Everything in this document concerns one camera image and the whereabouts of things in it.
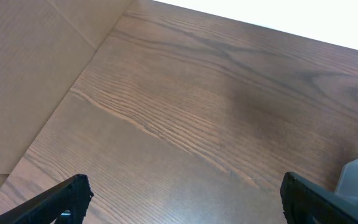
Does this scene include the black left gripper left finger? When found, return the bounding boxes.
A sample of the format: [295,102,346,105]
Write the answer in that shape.
[0,174,94,224]

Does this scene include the brown cardboard panel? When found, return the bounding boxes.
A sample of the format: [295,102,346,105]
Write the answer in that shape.
[0,0,129,187]

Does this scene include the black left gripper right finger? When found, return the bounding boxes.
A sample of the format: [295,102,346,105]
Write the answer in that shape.
[280,172,358,224]

